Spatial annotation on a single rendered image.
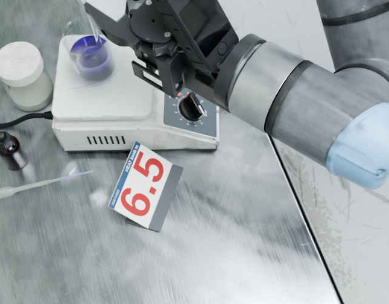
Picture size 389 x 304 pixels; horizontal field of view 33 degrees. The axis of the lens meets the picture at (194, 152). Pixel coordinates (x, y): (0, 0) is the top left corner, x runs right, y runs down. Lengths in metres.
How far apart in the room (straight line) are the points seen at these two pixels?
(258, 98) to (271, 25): 0.39
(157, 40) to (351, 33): 0.18
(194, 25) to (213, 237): 0.31
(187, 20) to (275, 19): 0.40
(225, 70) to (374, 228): 0.32
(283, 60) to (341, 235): 0.30
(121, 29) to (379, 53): 0.24
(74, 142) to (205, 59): 0.29
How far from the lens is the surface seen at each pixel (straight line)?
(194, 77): 0.64
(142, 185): 0.81
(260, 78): 0.57
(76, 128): 0.81
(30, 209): 0.85
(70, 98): 0.81
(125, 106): 0.79
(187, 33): 0.58
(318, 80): 0.57
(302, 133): 0.57
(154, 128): 0.79
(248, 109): 0.58
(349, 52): 0.64
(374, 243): 0.82
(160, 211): 0.81
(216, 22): 0.60
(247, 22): 0.96
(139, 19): 0.62
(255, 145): 0.85
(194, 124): 0.81
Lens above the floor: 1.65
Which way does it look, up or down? 63 degrees down
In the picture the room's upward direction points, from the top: 6 degrees counter-clockwise
